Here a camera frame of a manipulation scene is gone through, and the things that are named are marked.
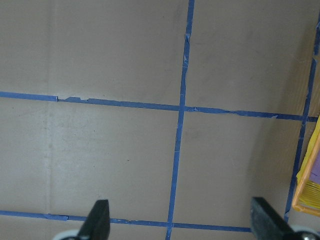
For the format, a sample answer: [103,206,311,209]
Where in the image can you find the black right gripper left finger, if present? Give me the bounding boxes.
[53,199,111,240]

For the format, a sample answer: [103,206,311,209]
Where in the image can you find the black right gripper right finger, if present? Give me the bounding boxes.
[250,197,320,240]

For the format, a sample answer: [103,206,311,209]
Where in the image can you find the yellow plastic woven basket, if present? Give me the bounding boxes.
[291,120,320,217]

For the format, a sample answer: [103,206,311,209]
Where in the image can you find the purple toy cube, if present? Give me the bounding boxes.
[309,151,320,185]

